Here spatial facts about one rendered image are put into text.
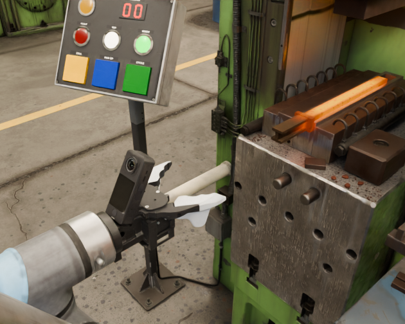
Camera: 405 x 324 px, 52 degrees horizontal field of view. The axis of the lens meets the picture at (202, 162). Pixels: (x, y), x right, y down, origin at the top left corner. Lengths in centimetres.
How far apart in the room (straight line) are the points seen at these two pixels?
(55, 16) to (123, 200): 514
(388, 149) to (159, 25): 65
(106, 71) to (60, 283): 71
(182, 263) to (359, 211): 119
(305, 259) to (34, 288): 68
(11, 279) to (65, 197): 186
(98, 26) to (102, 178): 143
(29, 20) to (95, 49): 441
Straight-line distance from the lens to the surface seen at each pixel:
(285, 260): 114
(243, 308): 145
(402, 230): 65
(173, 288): 186
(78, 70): 125
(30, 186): 260
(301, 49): 122
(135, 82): 115
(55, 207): 239
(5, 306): 43
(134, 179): 64
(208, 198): 69
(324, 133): 95
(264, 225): 112
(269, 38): 117
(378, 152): 93
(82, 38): 127
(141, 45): 116
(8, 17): 556
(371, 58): 141
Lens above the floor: 143
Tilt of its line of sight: 33 degrees down
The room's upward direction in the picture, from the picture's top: straight up
